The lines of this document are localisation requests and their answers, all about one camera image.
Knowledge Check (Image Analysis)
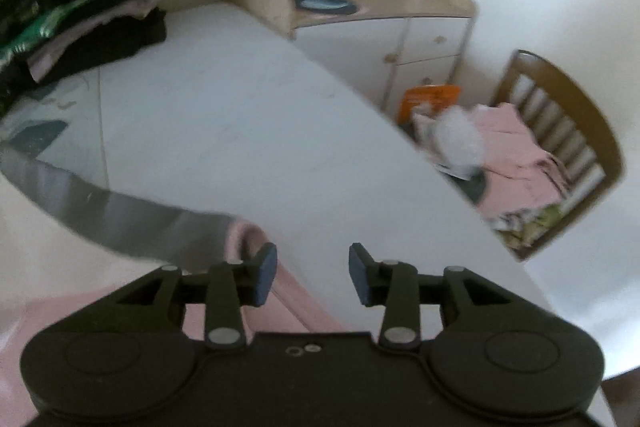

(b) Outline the pink garment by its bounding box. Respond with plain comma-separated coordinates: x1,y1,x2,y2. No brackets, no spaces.
412,102,572,219

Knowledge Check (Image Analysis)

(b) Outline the blue oval dish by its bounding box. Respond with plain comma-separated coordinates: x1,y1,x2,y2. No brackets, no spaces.
294,0,359,16

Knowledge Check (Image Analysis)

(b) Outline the pink grey sweatshirt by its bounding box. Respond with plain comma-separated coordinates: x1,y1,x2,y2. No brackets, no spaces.
0,142,351,410

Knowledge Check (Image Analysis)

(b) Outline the dark teal cloth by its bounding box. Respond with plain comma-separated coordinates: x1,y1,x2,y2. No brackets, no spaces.
449,167,489,208

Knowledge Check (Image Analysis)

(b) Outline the orange bag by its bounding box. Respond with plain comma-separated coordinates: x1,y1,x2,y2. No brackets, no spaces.
397,84,462,126

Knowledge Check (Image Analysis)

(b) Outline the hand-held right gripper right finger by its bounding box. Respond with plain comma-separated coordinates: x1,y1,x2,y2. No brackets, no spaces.
348,242,507,351

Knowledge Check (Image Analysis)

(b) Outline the brown wooden chair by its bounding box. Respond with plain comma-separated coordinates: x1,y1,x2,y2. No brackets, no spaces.
470,49,627,264

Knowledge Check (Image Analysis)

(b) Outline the wooden white cabinet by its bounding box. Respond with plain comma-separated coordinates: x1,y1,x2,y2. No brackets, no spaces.
225,0,477,118

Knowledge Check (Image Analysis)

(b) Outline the green floral cloth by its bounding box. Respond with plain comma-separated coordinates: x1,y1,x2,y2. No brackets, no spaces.
491,201,567,250

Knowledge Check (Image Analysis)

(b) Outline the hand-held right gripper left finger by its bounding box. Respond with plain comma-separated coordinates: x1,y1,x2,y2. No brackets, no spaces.
116,242,279,351

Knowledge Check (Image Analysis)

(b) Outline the white plastic bag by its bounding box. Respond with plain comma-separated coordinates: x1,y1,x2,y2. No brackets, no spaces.
429,106,487,176

